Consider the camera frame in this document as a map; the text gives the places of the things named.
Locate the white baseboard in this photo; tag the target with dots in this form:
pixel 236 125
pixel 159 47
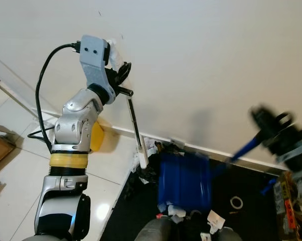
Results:
pixel 120 131

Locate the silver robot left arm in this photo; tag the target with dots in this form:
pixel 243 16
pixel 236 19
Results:
pixel 73 125

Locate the white paper scrap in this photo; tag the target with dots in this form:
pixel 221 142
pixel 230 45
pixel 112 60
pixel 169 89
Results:
pixel 173 211

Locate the small blue plastic piece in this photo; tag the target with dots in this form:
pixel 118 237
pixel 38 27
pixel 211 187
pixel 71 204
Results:
pixel 267 187

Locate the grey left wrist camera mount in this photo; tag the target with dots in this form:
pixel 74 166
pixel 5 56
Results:
pixel 93 55

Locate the brown cardboard box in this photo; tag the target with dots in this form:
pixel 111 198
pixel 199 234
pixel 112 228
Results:
pixel 0 148

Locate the white plastic bag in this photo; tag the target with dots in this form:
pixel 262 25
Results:
pixel 150 145

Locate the white paper tag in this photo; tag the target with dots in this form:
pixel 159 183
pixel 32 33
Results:
pixel 215 220

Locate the white tape roll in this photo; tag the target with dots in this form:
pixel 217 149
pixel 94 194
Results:
pixel 230 203

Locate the grey robot right leg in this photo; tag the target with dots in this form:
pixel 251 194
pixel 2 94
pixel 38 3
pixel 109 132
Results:
pixel 226 236

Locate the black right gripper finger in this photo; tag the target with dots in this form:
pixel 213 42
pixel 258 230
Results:
pixel 261 116
pixel 284 121

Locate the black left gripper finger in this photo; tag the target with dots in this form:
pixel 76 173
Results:
pixel 129 69
pixel 121 79

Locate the yellow plastic box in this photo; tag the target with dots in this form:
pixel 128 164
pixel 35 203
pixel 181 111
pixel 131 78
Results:
pixel 97 136

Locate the grey robot left leg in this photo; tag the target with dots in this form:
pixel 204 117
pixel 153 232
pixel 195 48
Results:
pixel 156 231

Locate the grey robot leg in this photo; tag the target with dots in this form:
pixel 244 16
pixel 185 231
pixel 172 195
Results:
pixel 156 231
pixel 226 236

